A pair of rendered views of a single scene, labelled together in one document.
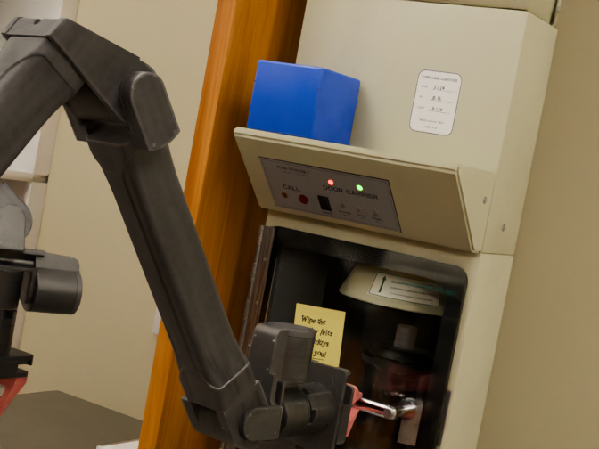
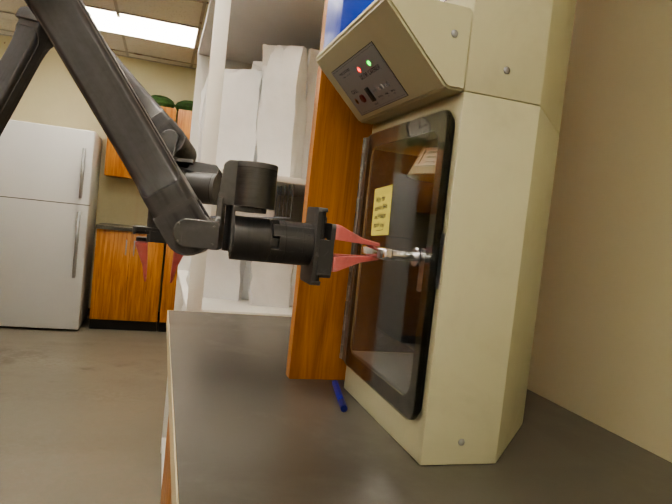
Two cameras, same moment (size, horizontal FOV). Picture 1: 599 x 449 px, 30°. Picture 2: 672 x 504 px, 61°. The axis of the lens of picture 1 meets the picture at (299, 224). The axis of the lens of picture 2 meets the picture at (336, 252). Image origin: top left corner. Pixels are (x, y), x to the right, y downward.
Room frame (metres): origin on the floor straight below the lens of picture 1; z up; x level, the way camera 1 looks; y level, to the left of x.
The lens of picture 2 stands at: (0.75, -0.59, 1.23)
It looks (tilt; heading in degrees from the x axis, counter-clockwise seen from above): 3 degrees down; 41
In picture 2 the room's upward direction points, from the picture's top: 6 degrees clockwise
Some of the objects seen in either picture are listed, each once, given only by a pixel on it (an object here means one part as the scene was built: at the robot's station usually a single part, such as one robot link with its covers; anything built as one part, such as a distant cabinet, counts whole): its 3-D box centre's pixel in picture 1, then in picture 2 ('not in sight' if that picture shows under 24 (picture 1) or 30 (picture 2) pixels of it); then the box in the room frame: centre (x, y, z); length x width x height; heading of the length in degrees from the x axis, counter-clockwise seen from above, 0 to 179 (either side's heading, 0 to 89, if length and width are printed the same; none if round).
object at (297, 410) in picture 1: (278, 407); (250, 234); (1.23, -0.01, 1.21); 0.07 x 0.06 x 0.07; 148
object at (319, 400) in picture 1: (307, 408); (295, 243); (1.29, -0.05, 1.20); 0.07 x 0.07 x 0.10; 58
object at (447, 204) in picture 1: (354, 188); (378, 70); (1.40, -0.06, 1.46); 0.32 x 0.11 x 0.10; 58
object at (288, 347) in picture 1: (260, 377); (227, 205); (1.21, 0.01, 1.24); 0.12 x 0.09 x 0.11; 138
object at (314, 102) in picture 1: (304, 103); (363, 23); (1.45, 0.02, 1.56); 0.10 x 0.10 x 0.09; 58
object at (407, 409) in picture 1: (373, 404); (388, 253); (1.38, -0.13, 1.20); 0.10 x 0.05 x 0.03; 58
